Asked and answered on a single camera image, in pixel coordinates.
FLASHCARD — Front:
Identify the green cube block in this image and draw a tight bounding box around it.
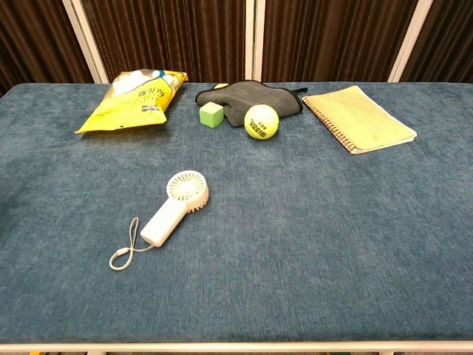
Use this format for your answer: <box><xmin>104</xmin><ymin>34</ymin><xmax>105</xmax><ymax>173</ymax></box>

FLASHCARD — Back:
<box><xmin>199</xmin><ymin>101</ymin><xmax>225</xmax><ymax>129</ymax></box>

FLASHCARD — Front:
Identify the white handheld fan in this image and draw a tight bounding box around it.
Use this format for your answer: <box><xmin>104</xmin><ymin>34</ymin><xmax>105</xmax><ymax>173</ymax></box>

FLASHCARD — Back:
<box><xmin>140</xmin><ymin>169</ymin><xmax>211</xmax><ymax>248</ymax></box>

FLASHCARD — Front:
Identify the brown pleated curtain panel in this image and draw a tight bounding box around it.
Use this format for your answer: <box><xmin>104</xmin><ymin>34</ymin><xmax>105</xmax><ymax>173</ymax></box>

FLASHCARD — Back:
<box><xmin>81</xmin><ymin>0</ymin><xmax>248</xmax><ymax>84</ymax></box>
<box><xmin>261</xmin><ymin>0</ymin><xmax>419</xmax><ymax>84</ymax></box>
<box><xmin>0</xmin><ymin>0</ymin><xmax>94</xmax><ymax>98</ymax></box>
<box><xmin>400</xmin><ymin>0</ymin><xmax>473</xmax><ymax>84</ymax></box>

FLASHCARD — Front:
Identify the blue velvet table cloth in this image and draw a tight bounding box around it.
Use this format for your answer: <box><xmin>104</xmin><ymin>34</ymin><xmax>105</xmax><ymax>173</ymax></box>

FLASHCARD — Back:
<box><xmin>0</xmin><ymin>81</ymin><xmax>473</xmax><ymax>345</ymax></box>

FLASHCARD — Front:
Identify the white upright screen post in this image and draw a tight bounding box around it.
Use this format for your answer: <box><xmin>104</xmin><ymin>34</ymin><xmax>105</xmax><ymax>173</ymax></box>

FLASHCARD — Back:
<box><xmin>244</xmin><ymin>0</ymin><xmax>267</xmax><ymax>84</ymax></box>

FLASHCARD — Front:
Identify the yellow-green tennis ball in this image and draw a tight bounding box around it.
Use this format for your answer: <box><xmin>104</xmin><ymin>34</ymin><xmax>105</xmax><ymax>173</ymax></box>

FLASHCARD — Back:
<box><xmin>243</xmin><ymin>104</ymin><xmax>280</xmax><ymax>140</ymax></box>

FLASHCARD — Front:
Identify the yellow spiral notebook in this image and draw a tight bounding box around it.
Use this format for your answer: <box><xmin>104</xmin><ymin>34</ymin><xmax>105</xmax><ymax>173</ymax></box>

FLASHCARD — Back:
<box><xmin>302</xmin><ymin>85</ymin><xmax>418</xmax><ymax>155</ymax></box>

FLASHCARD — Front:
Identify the white slanted screen post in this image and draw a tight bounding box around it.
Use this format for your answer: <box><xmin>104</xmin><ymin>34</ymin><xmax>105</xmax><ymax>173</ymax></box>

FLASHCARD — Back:
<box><xmin>387</xmin><ymin>0</ymin><xmax>434</xmax><ymax>84</ymax></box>
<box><xmin>61</xmin><ymin>0</ymin><xmax>110</xmax><ymax>85</ymax></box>

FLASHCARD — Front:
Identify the yellow snack bag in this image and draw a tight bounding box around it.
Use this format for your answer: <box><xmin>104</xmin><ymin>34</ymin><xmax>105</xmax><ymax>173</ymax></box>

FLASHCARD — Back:
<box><xmin>74</xmin><ymin>68</ymin><xmax>189</xmax><ymax>135</ymax></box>

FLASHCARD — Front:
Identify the white table frame rail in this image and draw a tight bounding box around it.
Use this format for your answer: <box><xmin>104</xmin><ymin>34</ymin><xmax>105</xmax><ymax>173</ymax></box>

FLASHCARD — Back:
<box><xmin>0</xmin><ymin>341</ymin><xmax>473</xmax><ymax>355</ymax></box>

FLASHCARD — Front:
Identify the grey microfibre cloth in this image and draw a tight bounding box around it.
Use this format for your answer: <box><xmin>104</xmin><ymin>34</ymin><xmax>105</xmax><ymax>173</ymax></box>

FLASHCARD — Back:
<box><xmin>194</xmin><ymin>79</ymin><xmax>309</xmax><ymax>129</ymax></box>

